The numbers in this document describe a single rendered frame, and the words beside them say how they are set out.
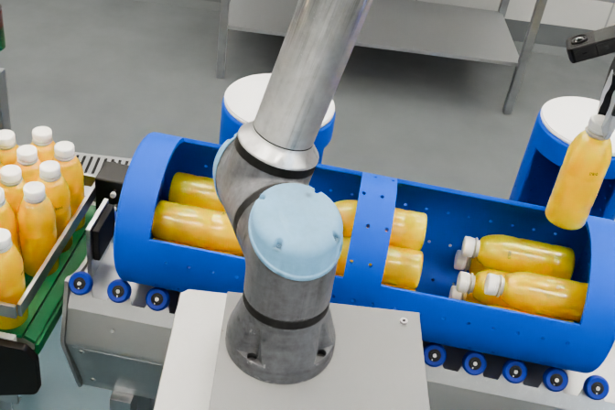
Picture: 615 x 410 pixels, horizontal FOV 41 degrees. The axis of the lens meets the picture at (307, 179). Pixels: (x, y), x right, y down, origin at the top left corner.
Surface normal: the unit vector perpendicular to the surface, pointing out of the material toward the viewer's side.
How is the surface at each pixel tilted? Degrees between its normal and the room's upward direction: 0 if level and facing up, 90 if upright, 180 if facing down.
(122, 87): 0
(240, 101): 0
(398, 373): 0
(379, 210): 19
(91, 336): 70
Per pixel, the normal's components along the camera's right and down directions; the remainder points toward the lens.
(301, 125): 0.30, 0.58
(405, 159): 0.12, -0.80
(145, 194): -0.01, -0.21
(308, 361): 0.51, 0.29
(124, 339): -0.10, 0.26
